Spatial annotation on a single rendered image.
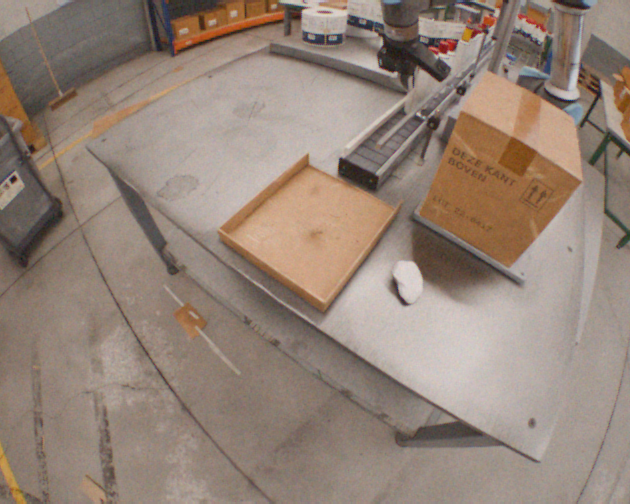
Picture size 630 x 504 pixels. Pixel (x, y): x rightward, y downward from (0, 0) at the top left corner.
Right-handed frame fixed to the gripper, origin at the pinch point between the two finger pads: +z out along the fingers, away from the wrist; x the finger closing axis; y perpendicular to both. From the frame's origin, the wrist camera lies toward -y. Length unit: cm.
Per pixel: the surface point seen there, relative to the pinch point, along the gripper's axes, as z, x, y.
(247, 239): -13, 55, 8
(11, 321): 7, 186, 145
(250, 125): 2.7, 28.1, 37.6
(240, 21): 196, -177, 345
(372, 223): -3.6, 38.0, -9.7
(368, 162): -1.6, 25.4, -1.1
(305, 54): 26, -19, 57
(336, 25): 22, -36, 51
